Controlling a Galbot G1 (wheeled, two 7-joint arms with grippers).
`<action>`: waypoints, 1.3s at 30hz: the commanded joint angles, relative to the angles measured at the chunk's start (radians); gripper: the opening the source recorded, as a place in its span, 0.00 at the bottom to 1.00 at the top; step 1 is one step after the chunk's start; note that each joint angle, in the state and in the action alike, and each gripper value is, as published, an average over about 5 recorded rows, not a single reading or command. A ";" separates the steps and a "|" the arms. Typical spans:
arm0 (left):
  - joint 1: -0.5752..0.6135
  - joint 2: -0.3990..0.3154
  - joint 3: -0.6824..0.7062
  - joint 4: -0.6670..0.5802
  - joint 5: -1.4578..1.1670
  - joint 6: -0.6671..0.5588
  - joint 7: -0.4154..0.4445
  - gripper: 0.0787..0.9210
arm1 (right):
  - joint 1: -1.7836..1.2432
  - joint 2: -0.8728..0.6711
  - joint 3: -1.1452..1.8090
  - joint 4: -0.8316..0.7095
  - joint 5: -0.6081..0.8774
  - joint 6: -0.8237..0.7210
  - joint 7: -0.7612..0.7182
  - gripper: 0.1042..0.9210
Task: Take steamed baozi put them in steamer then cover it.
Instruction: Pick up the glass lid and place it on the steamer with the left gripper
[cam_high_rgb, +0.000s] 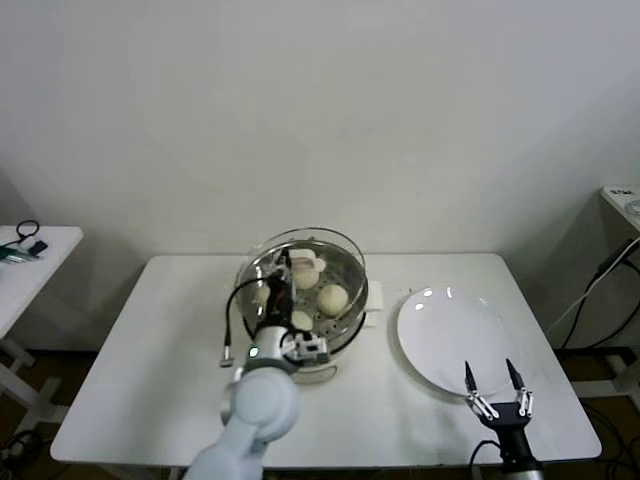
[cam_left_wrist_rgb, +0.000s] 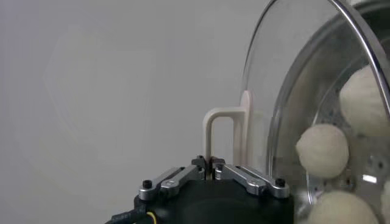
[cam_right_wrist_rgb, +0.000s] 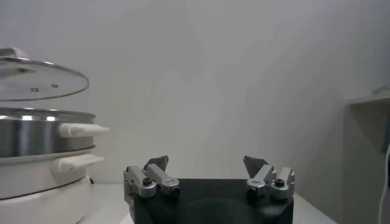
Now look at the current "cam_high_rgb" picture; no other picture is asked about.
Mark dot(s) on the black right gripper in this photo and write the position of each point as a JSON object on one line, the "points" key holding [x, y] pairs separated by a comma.
{"points": [[512, 430]]}

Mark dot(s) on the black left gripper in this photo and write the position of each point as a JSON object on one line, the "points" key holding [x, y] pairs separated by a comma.
{"points": [[275, 310]]}

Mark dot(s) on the white steamed baozi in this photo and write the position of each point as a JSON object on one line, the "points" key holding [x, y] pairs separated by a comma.
{"points": [[260, 296], [307, 281], [301, 321], [332, 299]]}

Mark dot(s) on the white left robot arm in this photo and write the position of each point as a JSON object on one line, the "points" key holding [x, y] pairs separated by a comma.
{"points": [[262, 405]]}

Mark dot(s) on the steel steamer basket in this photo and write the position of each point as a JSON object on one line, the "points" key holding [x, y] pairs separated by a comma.
{"points": [[345, 327]]}

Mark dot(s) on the white round plate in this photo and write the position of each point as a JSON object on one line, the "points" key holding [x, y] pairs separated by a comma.
{"points": [[450, 330]]}

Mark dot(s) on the white electric pot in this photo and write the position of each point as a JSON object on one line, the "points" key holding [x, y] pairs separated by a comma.
{"points": [[320, 372]]}

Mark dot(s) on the white shelf table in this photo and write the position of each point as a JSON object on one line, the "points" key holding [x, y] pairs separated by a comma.
{"points": [[617, 220]]}

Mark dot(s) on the clear coiled tube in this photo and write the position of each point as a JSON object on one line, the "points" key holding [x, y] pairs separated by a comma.
{"points": [[634, 206]]}

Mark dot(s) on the white side table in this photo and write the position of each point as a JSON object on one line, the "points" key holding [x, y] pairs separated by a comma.
{"points": [[55, 245]]}

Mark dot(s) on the small black device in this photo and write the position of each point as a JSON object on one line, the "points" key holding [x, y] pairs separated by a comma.
{"points": [[39, 245]]}

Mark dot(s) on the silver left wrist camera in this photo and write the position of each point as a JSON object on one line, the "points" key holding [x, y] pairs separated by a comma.
{"points": [[306, 347]]}

